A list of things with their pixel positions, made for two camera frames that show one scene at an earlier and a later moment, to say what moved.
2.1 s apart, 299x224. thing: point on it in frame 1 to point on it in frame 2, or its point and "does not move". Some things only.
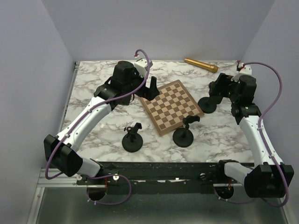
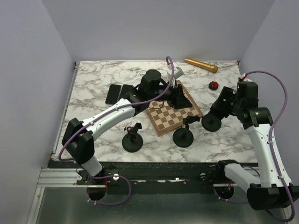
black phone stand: [131, 141] does not move
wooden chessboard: [173, 108] does not move
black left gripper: [151, 93] to [177, 99]
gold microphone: [211, 67] does not move
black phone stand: [207, 104] to [211, 121]
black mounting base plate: [158, 177] does not move
